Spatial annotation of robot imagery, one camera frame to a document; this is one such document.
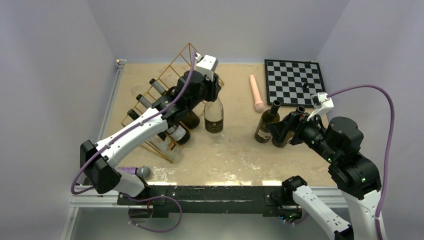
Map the gold wire wine rack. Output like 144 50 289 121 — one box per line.
121 43 207 151

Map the black white chessboard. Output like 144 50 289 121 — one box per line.
264 59 326 108

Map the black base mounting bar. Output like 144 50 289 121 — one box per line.
117 185 306 222

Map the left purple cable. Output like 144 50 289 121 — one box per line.
70 51 200 196

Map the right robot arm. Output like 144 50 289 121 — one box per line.
266 110 386 240

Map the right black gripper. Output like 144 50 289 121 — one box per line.
265 107 338 161

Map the clear glass liquor bottle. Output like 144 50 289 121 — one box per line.
127 108 183 162

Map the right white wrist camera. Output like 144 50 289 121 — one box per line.
307 92 335 122

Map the pink cylindrical handle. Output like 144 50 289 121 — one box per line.
249 74 265 113

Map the purple glitter microphone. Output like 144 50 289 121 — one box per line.
118 166 152 179

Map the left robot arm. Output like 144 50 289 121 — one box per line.
79 70 221 205

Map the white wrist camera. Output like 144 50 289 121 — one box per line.
194 52 219 81
307 92 335 122

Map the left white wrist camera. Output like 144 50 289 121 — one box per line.
194 52 219 81

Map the dark green wine bottle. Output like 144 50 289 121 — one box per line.
136 94 191 145

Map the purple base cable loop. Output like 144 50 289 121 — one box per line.
127 195 183 233

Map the clear brown-tinted bottle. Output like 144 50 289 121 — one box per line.
204 97 224 135

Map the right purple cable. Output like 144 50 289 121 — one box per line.
327 84 396 240

